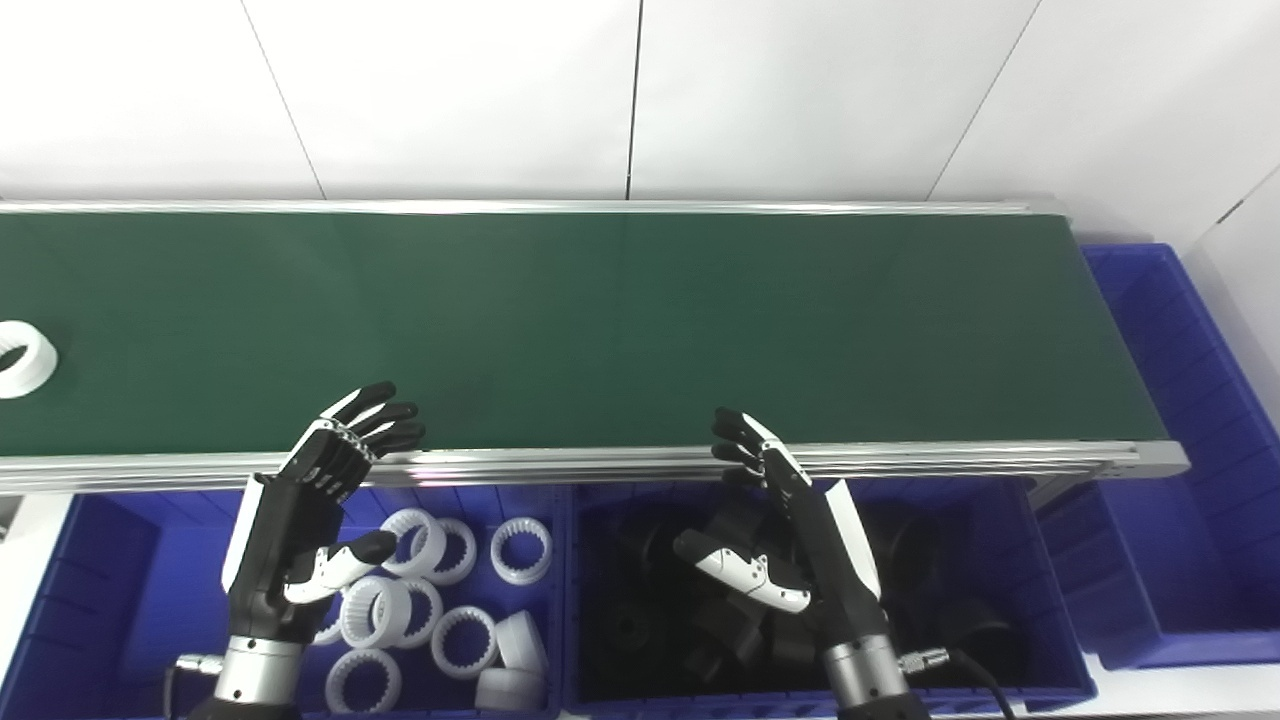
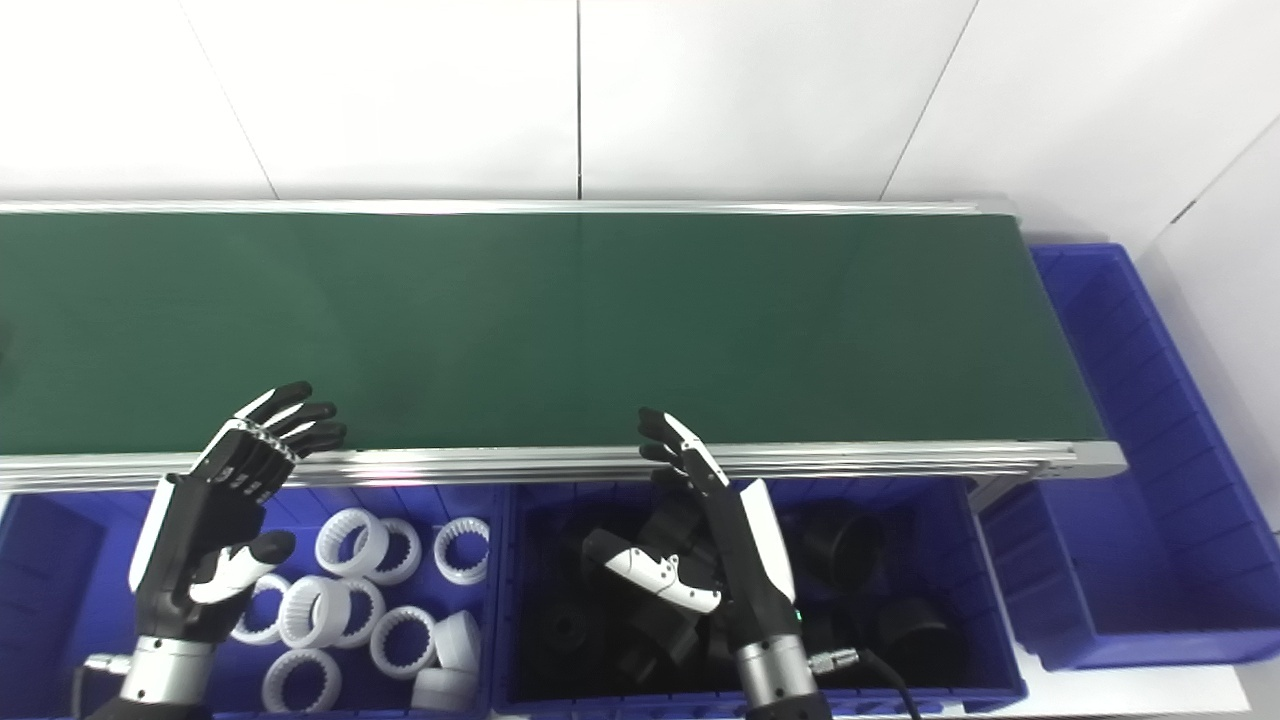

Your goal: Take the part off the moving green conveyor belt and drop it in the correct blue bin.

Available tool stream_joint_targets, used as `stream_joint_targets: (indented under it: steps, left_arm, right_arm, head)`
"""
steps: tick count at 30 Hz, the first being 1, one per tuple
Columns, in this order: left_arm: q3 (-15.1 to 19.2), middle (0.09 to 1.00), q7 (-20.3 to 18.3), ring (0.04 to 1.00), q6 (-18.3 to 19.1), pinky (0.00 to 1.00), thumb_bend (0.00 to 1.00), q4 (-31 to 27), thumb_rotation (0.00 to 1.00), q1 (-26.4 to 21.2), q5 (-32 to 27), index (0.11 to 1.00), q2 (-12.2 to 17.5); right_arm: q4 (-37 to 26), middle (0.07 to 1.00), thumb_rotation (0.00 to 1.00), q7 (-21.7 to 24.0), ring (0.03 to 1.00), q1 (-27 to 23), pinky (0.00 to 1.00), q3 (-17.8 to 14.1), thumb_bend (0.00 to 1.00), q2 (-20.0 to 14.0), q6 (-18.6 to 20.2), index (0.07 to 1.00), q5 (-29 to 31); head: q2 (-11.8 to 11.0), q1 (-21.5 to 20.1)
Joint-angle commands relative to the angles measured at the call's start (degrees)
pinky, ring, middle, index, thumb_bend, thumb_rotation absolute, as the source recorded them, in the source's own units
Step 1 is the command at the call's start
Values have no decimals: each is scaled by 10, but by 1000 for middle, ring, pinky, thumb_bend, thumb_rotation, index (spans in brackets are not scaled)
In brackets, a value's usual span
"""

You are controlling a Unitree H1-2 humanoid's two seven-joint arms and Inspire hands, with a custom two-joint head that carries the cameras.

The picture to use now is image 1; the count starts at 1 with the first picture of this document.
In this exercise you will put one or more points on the blue bin of black parts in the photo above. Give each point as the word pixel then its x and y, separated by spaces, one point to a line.
pixel 1040 600

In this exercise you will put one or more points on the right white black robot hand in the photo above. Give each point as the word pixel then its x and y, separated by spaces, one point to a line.
pixel 835 570

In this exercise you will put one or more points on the aluminium conveyor support leg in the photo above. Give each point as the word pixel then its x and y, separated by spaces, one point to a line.
pixel 1060 490

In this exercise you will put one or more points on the empty blue plastic bin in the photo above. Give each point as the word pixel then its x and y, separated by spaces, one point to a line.
pixel 1180 520

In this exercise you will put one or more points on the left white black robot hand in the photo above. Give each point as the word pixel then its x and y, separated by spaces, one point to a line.
pixel 285 530

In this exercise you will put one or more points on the blue bin of white parts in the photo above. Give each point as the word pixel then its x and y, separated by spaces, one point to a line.
pixel 120 580

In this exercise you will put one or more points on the green conveyor belt aluminium frame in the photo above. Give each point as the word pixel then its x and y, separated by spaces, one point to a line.
pixel 600 330

